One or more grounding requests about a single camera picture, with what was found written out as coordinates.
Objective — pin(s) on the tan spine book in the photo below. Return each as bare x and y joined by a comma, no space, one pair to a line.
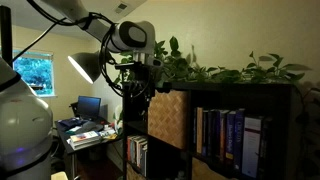
199,130

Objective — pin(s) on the dark office desk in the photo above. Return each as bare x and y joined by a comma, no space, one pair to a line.
63,133

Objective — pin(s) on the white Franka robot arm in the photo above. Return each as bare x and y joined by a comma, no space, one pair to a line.
23,126

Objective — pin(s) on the white flower ornament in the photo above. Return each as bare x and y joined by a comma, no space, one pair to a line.
117,116

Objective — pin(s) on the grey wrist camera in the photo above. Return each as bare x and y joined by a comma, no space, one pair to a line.
155,62

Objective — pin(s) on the white spine book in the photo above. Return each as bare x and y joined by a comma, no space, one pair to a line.
139,153

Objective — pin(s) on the window with white frame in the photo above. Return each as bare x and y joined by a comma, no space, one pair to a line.
33,71

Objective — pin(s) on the blue circuits textbook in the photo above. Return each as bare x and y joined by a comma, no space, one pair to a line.
239,140

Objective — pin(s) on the thick black book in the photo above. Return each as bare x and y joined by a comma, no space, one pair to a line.
266,146

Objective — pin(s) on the ceiling air vent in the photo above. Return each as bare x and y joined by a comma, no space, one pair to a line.
121,7

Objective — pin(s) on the colourful cover book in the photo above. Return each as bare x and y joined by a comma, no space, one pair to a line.
83,136

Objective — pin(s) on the red spine book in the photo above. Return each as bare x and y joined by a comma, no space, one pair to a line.
128,148

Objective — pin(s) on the green pothos plant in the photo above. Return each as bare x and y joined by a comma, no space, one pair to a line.
180,66

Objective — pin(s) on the slim black book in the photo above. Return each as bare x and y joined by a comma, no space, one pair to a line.
205,131

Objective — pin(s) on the grey desk lamp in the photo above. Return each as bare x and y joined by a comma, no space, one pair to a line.
86,65

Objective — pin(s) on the brown spine book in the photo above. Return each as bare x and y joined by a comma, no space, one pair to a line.
223,135

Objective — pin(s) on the thick white book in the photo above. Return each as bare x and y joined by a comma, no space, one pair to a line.
85,144

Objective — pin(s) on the dark navy book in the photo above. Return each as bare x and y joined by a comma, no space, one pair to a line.
214,133

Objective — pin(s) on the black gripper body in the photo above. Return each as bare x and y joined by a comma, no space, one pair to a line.
141,78

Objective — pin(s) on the white maroon banded book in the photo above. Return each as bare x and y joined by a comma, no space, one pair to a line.
251,146

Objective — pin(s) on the blue book yellow label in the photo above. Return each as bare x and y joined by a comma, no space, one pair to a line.
230,135

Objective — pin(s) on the computer monitor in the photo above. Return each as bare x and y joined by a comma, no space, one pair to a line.
88,106

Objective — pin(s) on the grey spine book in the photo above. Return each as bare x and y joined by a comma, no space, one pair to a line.
133,150

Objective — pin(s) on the black vertical pole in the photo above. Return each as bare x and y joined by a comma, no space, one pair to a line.
5,33

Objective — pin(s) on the black cube shelf unit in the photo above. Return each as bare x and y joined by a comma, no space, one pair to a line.
233,95

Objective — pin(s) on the dark book white pages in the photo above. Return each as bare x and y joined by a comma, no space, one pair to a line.
144,160

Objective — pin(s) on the woven bamboo storage container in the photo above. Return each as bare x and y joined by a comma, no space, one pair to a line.
168,118

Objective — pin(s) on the blue bag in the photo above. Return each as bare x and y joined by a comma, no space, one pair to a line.
71,122

